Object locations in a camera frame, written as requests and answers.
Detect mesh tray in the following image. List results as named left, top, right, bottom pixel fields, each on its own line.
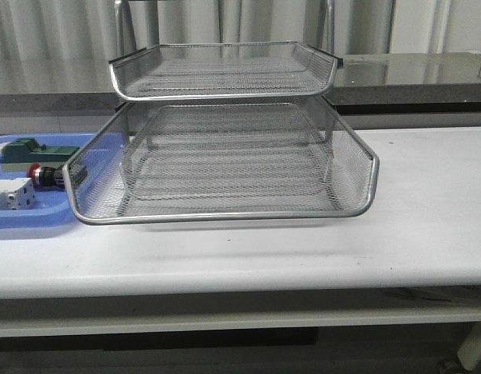
left=62, top=97, right=380, bottom=225
left=108, top=41, right=345, bottom=102

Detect red emergency stop button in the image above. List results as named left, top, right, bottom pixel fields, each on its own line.
left=27, top=163, right=87, bottom=189

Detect blue plastic tray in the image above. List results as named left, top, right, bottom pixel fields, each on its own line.
left=0, top=132, right=123, bottom=229

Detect white circuit breaker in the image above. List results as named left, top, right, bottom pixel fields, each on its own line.
left=0, top=178, right=37, bottom=211

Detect green electrical module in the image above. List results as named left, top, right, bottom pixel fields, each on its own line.
left=0, top=137, right=79, bottom=171

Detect white table leg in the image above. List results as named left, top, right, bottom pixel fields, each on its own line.
left=457, top=322, right=481, bottom=372

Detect grey metal rack frame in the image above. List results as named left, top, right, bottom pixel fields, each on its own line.
left=113, top=0, right=345, bottom=149

